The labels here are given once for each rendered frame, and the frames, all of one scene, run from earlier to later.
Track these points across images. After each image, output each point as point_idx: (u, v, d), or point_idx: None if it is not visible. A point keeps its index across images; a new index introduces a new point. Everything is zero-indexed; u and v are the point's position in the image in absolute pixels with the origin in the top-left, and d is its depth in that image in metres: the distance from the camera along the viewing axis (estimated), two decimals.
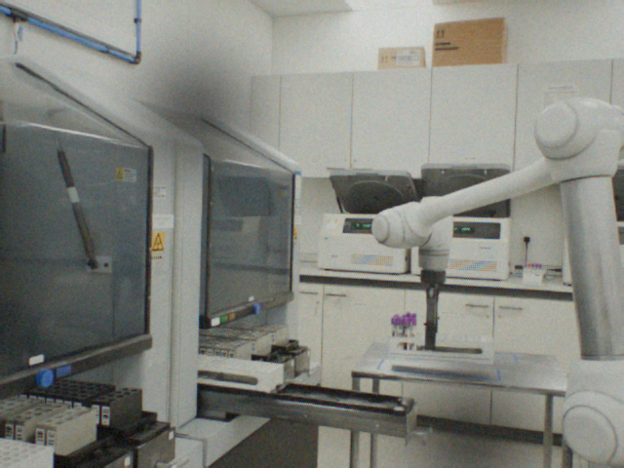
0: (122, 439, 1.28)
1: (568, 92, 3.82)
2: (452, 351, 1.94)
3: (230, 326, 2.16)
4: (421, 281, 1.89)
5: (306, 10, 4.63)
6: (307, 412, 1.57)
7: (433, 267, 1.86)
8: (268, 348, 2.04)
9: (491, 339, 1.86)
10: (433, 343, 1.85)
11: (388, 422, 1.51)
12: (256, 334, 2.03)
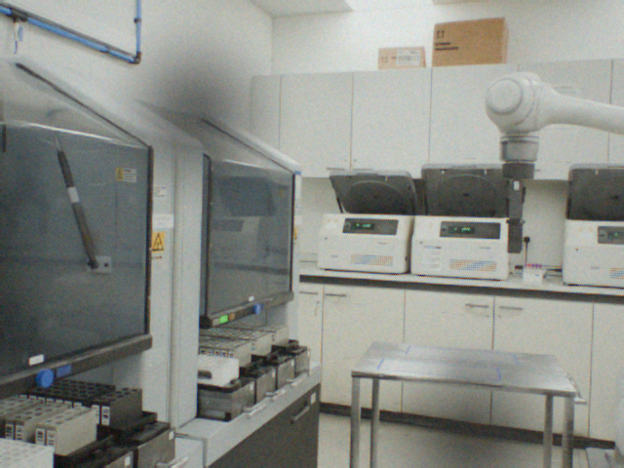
0: (122, 439, 1.28)
1: (568, 92, 3.82)
2: (201, 373, 1.79)
3: (230, 326, 2.16)
4: (503, 176, 1.55)
5: (306, 10, 4.63)
6: None
7: (519, 157, 1.52)
8: (268, 348, 2.04)
9: (228, 364, 1.70)
10: (518, 246, 1.49)
11: (216, 399, 1.65)
12: (256, 334, 2.03)
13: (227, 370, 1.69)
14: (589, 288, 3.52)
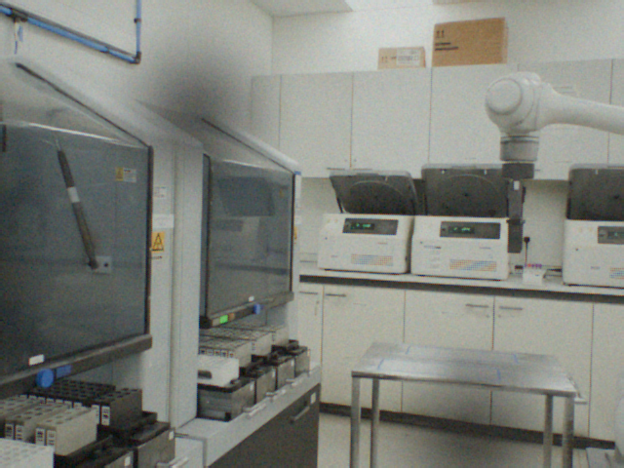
0: (122, 439, 1.28)
1: (568, 92, 3.82)
2: (201, 373, 1.79)
3: (230, 326, 2.16)
4: (503, 176, 1.55)
5: (306, 10, 4.63)
6: None
7: (519, 157, 1.52)
8: (268, 348, 2.04)
9: (228, 364, 1.70)
10: (518, 246, 1.50)
11: (216, 399, 1.65)
12: (256, 334, 2.03)
13: (227, 370, 1.69)
14: (589, 288, 3.52)
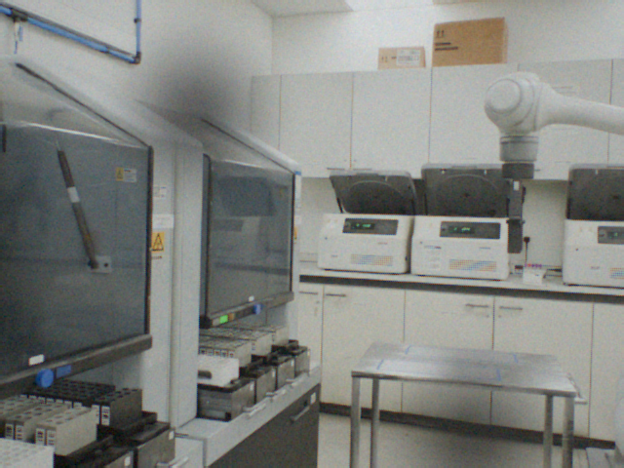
0: (122, 439, 1.28)
1: (568, 92, 3.82)
2: (201, 373, 1.79)
3: (230, 326, 2.16)
4: (503, 176, 1.55)
5: (306, 10, 4.63)
6: None
7: (519, 157, 1.52)
8: (268, 348, 2.04)
9: (228, 364, 1.70)
10: (518, 246, 1.50)
11: (216, 399, 1.65)
12: (256, 334, 2.03)
13: (227, 370, 1.69)
14: (589, 288, 3.52)
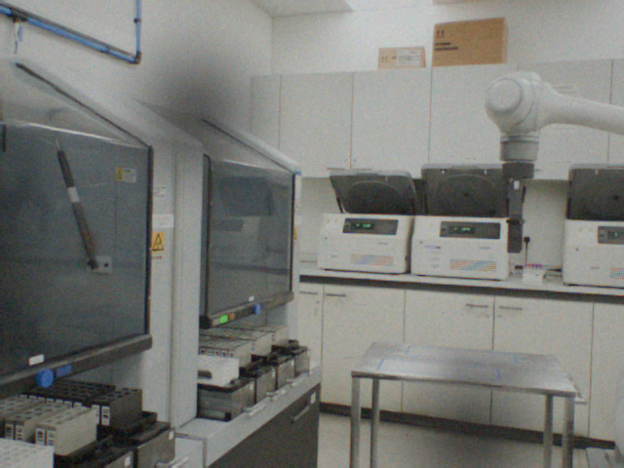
0: (122, 439, 1.28)
1: (568, 92, 3.82)
2: (201, 373, 1.79)
3: (230, 326, 2.16)
4: (503, 176, 1.55)
5: (306, 10, 4.63)
6: None
7: (519, 157, 1.52)
8: (268, 348, 2.04)
9: (228, 364, 1.70)
10: (518, 246, 1.50)
11: (216, 399, 1.65)
12: (256, 334, 2.03)
13: (227, 370, 1.69)
14: (589, 288, 3.52)
